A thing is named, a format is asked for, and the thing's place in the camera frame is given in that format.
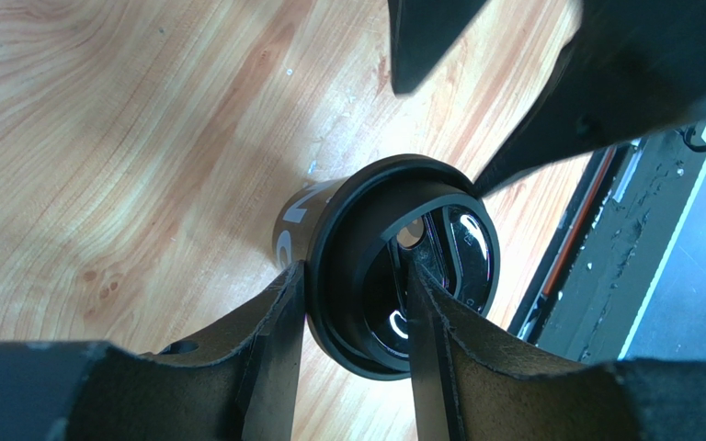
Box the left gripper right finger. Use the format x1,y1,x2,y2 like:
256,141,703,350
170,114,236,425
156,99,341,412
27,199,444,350
406,263,706,440

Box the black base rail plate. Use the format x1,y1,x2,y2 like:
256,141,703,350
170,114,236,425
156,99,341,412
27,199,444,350
508,122,706,364

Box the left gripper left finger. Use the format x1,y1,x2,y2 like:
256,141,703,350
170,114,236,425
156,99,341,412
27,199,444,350
0,262,304,440

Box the single black cup lid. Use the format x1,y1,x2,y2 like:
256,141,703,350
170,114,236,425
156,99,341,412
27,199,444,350
306,154,500,381

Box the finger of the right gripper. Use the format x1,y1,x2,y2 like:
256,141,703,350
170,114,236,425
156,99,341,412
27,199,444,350
387,0,486,96
473,1,706,198

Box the single dark coffee cup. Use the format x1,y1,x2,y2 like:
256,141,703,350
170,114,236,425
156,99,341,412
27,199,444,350
272,178,346,270

